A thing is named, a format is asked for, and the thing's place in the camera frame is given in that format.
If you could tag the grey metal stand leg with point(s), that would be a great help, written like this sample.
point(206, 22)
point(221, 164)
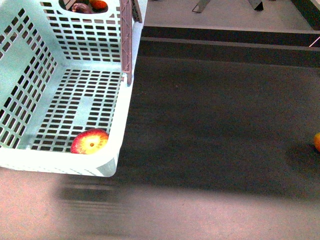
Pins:
point(257, 5)
point(200, 6)

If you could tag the light blue plastic basket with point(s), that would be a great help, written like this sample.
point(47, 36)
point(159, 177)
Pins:
point(61, 75)

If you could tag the dark red fruit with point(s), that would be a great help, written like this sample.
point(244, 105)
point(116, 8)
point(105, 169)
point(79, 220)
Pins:
point(81, 8)

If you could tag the red yellow apple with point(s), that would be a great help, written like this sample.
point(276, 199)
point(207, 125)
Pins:
point(89, 141)

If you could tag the yellow fruit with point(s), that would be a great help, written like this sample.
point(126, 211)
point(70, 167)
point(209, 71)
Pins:
point(316, 141)

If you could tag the orange red apple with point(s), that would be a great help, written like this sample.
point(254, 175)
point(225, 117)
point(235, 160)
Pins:
point(98, 5)

